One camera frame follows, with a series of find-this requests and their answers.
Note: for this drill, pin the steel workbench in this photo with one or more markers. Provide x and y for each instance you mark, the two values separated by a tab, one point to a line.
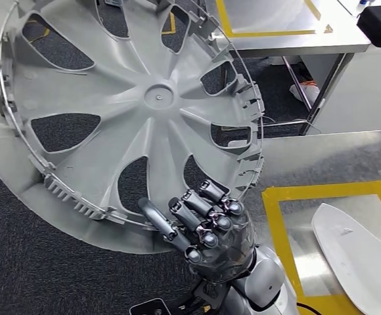
292	47
308	156

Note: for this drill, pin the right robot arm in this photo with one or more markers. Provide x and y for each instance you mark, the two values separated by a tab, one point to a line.
264	280

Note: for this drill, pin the white cabinet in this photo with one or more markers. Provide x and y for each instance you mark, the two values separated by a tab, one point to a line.
357	95

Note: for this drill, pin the black case white label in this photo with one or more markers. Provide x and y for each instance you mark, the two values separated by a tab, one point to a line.
378	30

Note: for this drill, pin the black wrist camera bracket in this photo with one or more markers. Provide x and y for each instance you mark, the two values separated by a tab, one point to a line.
210	291

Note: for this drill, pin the white plastic bag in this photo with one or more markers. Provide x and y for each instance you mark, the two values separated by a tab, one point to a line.
305	93

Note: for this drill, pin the white plastic panel part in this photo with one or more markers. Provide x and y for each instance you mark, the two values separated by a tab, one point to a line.
357	256

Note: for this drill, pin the grey plastic wheel cover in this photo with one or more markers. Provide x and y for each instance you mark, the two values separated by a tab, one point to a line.
111	108

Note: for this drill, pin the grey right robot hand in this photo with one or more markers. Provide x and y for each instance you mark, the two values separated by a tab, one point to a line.
230	248

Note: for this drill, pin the yellow tape on workbench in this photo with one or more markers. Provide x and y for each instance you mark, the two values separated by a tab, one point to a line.
223	21
276	226

